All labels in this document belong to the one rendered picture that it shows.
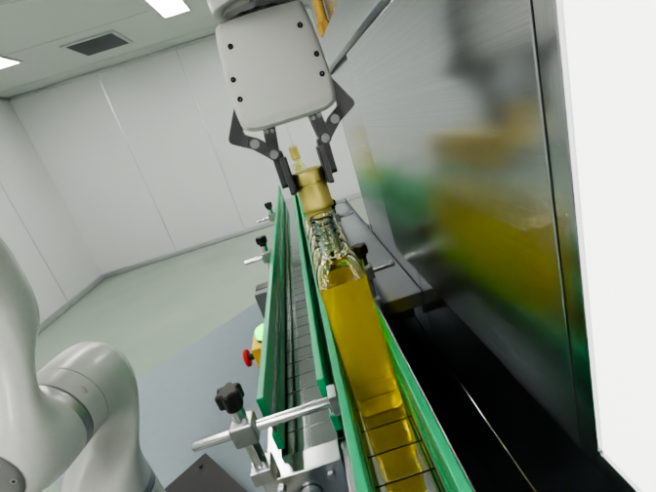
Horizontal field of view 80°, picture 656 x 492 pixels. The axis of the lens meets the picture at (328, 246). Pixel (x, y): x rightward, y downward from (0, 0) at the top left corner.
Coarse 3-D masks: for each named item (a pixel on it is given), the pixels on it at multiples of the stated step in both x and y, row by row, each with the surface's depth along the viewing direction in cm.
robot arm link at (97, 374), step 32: (64, 352) 59; (96, 352) 59; (64, 384) 53; (96, 384) 56; (128, 384) 61; (96, 416) 54; (128, 416) 61; (96, 448) 59; (128, 448) 59; (64, 480) 58; (96, 480) 55; (128, 480) 57
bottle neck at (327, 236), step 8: (312, 216) 44; (320, 216) 44; (328, 216) 42; (312, 224) 43; (320, 224) 42; (328, 224) 42; (336, 224) 43; (320, 232) 43; (328, 232) 43; (336, 232) 43; (320, 240) 43; (328, 240) 43; (336, 240) 43; (320, 248) 44; (328, 248) 43; (336, 248) 43; (344, 248) 45; (320, 256) 45; (328, 256) 44; (336, 256) 44
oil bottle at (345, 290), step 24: (336, 264) 43; (360, 264) 44; (336, 288) 43; (360, 288) 44; (336, 312) 44; (360, 312) 44; (336, 336) 45; (360, 336) 45; (360, 360) 46; (384, 360) 47; (360, 384) 47; (384, 384) 48; (360, 408) 49; (384, 408) 49
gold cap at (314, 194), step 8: (312, 168) 41; (320, 168) 41; (296, 176) 41; (304, 176) 40; (312, 176) 40; (320, 176) 41; (296, 184) 42; (304, 184) 41; (312, 184) 41; (320, 184) 41; (304, 192) 41; (312, 192) 41; (320, 192) 41; (328, 192) 42; (304, 200) 42; (312, 200) 41; (320, 200) 41; (328, 200) 42; (304, 208) 42; (312, 208) 41; (320, 208) 41
